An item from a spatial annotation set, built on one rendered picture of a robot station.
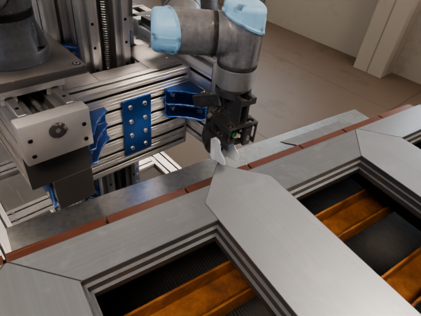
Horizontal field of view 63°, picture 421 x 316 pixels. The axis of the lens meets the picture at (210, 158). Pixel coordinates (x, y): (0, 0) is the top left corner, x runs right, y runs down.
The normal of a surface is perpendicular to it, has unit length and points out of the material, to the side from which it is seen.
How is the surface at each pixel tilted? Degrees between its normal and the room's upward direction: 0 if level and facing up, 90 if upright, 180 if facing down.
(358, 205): 0
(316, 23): 90
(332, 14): 90
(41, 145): 90
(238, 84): 91
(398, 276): 0
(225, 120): 0
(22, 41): 72
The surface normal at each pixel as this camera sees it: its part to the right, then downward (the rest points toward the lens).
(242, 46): 0.04, 0.67
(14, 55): 0.58, 0.30
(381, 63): -0.74, 0.37
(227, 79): -0.47, 0.52
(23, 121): 0.10, -0.77
